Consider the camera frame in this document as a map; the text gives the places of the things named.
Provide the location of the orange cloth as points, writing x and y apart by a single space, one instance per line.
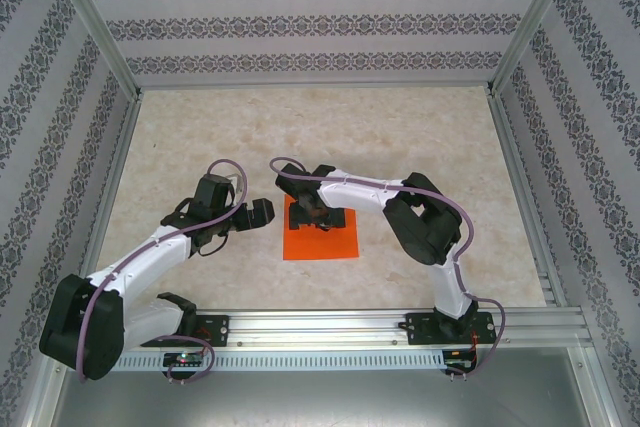
320 247

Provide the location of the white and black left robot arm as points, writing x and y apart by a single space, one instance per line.
160 252

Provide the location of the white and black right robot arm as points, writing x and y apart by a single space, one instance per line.
350 197

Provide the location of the grey sheet metal panel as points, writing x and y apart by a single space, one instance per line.
320 402

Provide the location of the aluminium mounting rail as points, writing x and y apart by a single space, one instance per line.
320 327

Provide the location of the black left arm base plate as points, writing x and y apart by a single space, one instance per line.
217 329

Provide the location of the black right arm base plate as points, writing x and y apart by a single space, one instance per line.
420 329

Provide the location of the aluminium side rail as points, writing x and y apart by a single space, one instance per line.
511 147
119 147

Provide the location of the aluminium frame post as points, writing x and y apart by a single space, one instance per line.
532 22
95 22

